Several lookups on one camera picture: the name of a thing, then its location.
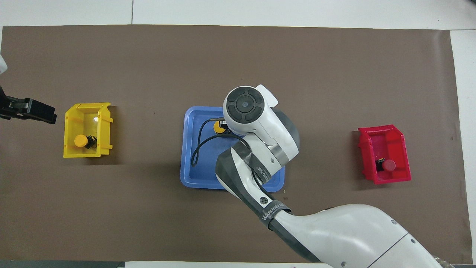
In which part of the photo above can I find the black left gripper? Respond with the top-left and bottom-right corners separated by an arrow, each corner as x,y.
0,86 -> 57,125

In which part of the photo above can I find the red push button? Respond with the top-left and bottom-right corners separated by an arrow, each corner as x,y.
375,158 -> 396,173

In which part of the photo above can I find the yellow plastic bin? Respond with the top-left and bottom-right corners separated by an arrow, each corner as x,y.
63,102 -> 113,159

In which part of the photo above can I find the brown paper table mat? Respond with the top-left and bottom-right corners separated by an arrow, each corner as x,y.
0,25 -> 473,264

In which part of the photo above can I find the blue plastic tray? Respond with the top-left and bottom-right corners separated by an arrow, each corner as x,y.
180,106 -> 286,193

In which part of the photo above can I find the red plastic bin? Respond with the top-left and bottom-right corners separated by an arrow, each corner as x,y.
357,124 -> 412,185

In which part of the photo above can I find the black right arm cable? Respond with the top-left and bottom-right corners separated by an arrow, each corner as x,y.
190,118 -> 247,167

